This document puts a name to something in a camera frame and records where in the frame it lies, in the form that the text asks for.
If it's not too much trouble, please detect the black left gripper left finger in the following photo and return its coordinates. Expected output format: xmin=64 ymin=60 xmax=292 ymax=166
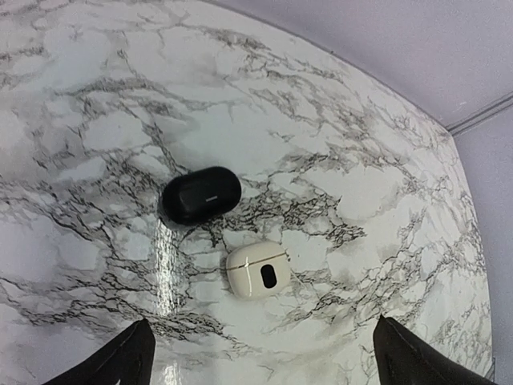
xmin=46 ymin=318 xmax=156 ymax=385

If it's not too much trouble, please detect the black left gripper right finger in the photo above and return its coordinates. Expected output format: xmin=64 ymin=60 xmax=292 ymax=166
xmin=373 ymin=315 xmax=493 ymax=385

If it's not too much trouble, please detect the white earbud charging case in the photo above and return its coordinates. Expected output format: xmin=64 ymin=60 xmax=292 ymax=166
xmin=226 ymin=241 xmax=291 ymax=300

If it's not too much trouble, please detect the black earbud charging case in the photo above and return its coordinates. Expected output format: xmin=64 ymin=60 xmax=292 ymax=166
xmin=160 ymin=166 xmax=242 ymax=225

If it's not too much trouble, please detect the left aluminium wall post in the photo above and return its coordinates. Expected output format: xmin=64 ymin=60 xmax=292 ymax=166
xmin=446 ymin=92 xmax=513 ymax=136

